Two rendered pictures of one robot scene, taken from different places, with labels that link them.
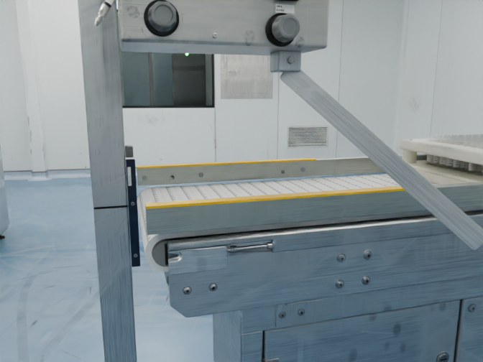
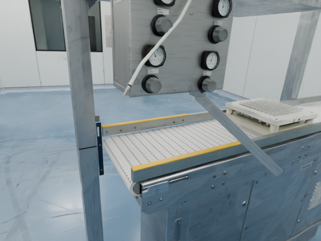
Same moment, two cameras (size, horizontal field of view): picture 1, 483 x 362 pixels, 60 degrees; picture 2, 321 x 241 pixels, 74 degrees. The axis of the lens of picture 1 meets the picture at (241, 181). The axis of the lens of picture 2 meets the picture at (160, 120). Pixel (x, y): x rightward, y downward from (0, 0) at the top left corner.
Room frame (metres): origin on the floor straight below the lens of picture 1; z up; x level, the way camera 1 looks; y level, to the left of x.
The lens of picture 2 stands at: (0.05, 0.14, 1.16)
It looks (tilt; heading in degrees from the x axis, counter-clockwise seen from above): 20 degrees down; 347
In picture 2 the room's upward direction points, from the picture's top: 2 degrees clockwise
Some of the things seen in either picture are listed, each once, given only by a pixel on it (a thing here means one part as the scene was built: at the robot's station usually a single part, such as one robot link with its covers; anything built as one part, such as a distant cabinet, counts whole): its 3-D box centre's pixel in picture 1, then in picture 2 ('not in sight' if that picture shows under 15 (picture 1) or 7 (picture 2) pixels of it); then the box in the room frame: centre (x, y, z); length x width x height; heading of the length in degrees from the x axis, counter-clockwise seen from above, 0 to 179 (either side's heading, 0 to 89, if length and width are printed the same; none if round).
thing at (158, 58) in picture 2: not in sight; (155, 56); (0.42, 0.07, 1.14); 0.04 x 0.01 x 0.04; 106
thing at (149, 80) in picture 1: (158, 60); (68, 23); (5.38, 1.03, 1.43); 1.38 x 0.01 x 1.16; 100
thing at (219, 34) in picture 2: not in sight; (219, 31); (0.45, -0.06, 1.18); 0.03 x 0.02 x 0.04; 106
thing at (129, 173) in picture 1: (133, 214); (100, 150); (0.72, 0.19, 0.81); 0.02 x 0.01 x 0.20; 106
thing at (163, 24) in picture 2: not in sight; (163, 22); (0.42, 0.06, 1.19); 0.03 x 0.02 x 0.04; 106
